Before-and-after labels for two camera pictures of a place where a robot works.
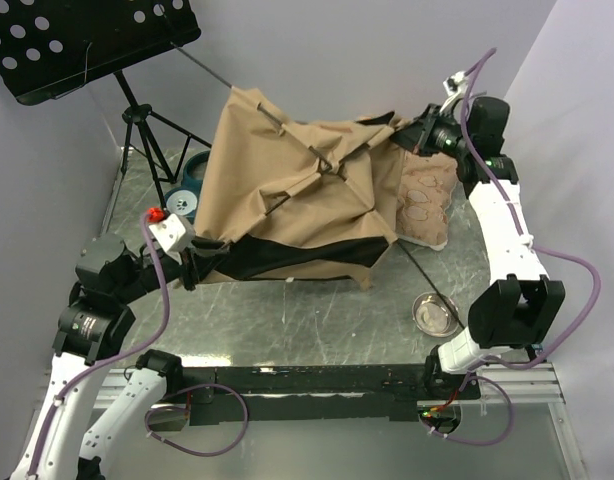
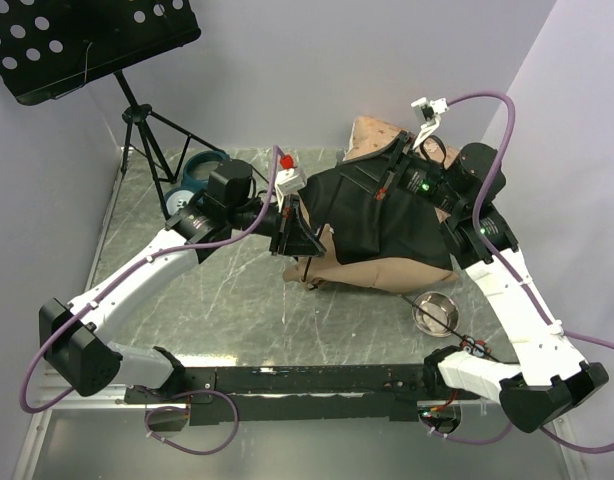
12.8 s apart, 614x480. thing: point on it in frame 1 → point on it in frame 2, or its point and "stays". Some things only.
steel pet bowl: (432, 316) stays
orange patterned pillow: (421, 214) → (369, 134)
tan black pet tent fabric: (282, 200) → (378, 212)
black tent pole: (323, 168) → (309, 259)
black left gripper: (192, 266) → (293, 236)
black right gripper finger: (410, 136) → (370, 174)
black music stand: (43, 49) stays
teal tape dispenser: (183, 200) stays
